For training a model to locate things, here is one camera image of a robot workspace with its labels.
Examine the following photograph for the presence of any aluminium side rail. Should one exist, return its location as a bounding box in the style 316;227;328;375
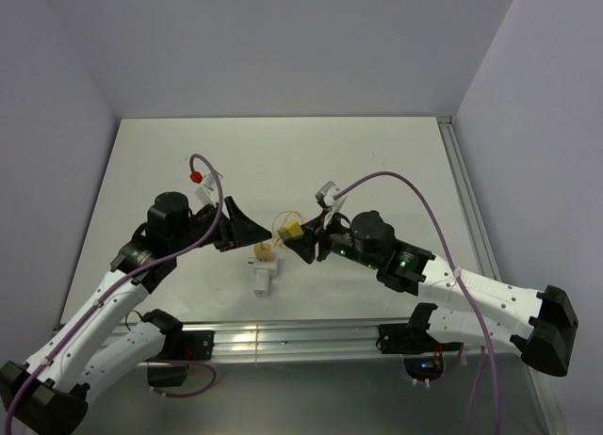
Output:
436;117;500;280

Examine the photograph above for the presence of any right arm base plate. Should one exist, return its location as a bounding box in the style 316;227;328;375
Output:
375;323;439;355

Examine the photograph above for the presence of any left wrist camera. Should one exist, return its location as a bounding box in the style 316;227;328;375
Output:
189;170;219;206

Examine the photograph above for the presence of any aluminium front rail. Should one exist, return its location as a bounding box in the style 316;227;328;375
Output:
51;317;472;366

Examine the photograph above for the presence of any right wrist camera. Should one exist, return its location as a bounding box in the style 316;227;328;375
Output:
315;181;346;214

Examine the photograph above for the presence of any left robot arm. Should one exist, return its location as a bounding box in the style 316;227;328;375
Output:
1;192;271;434

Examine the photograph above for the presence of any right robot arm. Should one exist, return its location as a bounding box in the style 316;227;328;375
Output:
278;211;579;377

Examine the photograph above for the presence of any white cube power socket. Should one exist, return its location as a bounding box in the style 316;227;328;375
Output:
247;254;280;278

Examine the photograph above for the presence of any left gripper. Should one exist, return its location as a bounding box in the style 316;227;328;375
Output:
171;196;271;253

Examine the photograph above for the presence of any yellow USB cable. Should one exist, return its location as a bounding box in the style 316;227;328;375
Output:
270;210;307;250

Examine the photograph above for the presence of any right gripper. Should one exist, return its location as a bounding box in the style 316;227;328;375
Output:
285;208;381;269

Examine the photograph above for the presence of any orange USB charger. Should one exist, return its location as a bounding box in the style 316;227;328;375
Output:
253;243;274;262

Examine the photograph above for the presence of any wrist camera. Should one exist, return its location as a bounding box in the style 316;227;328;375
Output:
315;181;346;214
189;170;219;206

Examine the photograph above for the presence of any small yellow plug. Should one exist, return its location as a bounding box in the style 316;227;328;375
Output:
277;220;303;242

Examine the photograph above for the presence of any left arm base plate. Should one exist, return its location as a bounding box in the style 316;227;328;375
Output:
150;330;215;362

